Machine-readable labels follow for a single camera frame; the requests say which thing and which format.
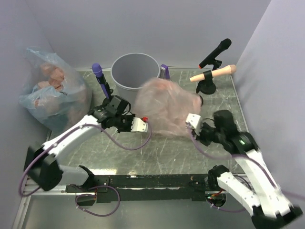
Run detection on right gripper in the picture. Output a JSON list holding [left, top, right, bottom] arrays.
[[192, 121, 225, 146]]

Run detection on pink plastic trash bag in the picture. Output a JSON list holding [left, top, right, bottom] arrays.
[[132, 78, 203, 136]]

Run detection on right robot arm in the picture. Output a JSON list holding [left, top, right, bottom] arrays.
[[185, 110, 303, 229]]

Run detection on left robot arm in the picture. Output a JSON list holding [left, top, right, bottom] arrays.
[[22, 96, 147, 192]]

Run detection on grey plastic trash bin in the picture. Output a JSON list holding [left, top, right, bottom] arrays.
[[111, 53, 160, 104]]

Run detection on blue bag of pink bags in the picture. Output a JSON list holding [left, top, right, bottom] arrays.
[[19, 47, 92, 133]]

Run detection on purple microphone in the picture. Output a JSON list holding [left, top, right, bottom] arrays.
[[91, 63, 112, 100]]

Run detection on purple metronome box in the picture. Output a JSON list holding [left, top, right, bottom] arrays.
[[160, 64, 170, 80]]

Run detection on beige microphone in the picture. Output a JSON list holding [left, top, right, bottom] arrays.
[[190, 64, 236, 82]]

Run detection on black microphone stand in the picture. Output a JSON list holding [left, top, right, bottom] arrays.
[[212, 59, 222, 71]]

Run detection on black microphone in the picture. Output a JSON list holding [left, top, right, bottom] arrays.
[[199, 38, 232, 69]]

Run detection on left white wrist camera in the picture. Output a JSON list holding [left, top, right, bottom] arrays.
[[131, 117, 148, 133]]

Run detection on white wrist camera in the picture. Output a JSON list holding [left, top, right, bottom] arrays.
[[131, 117, 148, 133], [185, 113, 202, 131]]

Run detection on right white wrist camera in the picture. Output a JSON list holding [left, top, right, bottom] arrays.
[[185, 113, 202, 131]]

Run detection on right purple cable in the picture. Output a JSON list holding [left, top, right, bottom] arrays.
[[187, 126, 305, 200]]

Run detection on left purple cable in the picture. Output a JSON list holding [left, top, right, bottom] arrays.
[[19, 121, 153, 198]]

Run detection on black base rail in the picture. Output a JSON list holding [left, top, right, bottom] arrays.
[[65, 174, 220, 203]]

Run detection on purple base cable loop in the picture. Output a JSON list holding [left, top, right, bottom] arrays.
[[75, 185, 121, 217]]

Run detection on aluminium frame rail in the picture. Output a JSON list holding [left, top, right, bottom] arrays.
[[11, 176, 70, 229]]

